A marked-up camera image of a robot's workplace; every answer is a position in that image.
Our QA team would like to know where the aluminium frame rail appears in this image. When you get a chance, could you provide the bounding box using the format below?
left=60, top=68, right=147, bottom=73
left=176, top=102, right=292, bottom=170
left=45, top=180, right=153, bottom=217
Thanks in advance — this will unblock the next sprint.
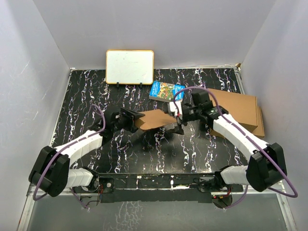
left=18, top=189, right=296, bottom=231

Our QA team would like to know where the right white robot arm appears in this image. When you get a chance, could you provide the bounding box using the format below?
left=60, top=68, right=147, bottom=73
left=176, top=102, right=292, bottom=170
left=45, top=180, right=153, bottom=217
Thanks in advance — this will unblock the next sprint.
left=167, top=91, right=287, bottom=192

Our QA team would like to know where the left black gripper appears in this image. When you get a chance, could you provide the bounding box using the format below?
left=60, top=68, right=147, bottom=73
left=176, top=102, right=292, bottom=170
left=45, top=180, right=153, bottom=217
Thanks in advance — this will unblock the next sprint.
left=112, top=108, right=145, bottom=133

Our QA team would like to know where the blue illustrated book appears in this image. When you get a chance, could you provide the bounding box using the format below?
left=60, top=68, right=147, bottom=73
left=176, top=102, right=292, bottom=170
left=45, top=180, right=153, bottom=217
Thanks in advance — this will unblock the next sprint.
left=149, top=81, right=185, bottom=103

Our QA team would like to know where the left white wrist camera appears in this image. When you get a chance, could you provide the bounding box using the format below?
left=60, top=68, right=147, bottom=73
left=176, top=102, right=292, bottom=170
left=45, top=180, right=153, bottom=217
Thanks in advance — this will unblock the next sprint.
left=168, top=101, right=182, bottom=119

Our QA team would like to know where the white board with wooden frame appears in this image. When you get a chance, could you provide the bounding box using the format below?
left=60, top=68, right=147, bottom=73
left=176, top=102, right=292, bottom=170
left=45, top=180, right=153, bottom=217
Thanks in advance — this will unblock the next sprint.
left=105, top=50, right=154, bottom=85

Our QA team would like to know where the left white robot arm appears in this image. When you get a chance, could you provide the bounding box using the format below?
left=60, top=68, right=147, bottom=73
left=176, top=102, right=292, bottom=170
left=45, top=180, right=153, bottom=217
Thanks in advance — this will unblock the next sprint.
left=28, top=105, right=145, bottom=197

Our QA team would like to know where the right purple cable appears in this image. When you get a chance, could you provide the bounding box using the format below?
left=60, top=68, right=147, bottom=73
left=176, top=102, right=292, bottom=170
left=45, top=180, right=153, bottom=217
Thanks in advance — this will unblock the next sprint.
left=173, top=86, right=298, bottom=209

